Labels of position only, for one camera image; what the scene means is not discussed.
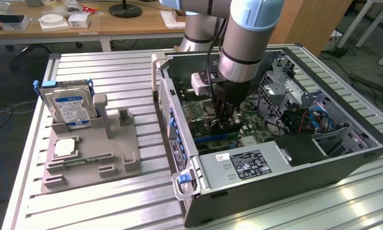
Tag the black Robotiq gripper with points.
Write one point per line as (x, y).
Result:
(232, 94)

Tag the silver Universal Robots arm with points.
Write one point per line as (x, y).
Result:
(245, 36)

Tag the CPU socket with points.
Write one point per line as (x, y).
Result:
(208, 109)

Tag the green motherboard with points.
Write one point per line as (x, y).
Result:
(251, 119)

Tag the perforated metal disk bay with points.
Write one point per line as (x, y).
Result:
(275, 91)

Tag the blue expansion slot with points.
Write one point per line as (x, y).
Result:
(212, 138)

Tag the silver chipset heatsink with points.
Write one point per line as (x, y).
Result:
(249, 141)

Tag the black plastic shroud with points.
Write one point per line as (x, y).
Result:
(301, 148)

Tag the grey power supply unit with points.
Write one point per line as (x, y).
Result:
(217, 172)

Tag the white paper stack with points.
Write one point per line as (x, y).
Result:
(172, 21)

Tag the black power brick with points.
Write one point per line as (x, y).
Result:
(338, 52)

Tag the blue case latch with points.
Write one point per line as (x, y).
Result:
(184, 179)

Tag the wooden cabinet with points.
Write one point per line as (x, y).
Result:
(313, 24)

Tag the open black PC case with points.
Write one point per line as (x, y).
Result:
(274, 191)

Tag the grey printed parts rack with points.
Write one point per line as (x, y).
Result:
(108, 146)

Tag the black chair base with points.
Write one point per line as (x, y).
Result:
(28, 51)
(373, 82)

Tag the wooden desk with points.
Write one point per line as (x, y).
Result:
(114, 26)

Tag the black round lamp base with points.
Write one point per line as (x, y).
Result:
(125, 10)

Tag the hard disk in blue caddy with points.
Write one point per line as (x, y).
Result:
(69, 107)

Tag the red packet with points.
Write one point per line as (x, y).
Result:
(90, 10)

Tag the silver CPU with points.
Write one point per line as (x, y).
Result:
(65, 147)

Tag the small white box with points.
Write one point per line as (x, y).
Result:
(78, 20)

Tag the white round printed part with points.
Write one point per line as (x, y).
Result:
(53, 22)

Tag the grey cup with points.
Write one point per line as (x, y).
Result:
(33, 3)

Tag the white box with black top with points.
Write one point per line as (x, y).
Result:
(13, 22)

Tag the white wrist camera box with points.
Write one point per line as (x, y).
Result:
(200, 83)

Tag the grey metal bay bracket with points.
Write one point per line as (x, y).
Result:
(341, 141)

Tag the white table frame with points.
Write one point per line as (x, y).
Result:
(351, 24)

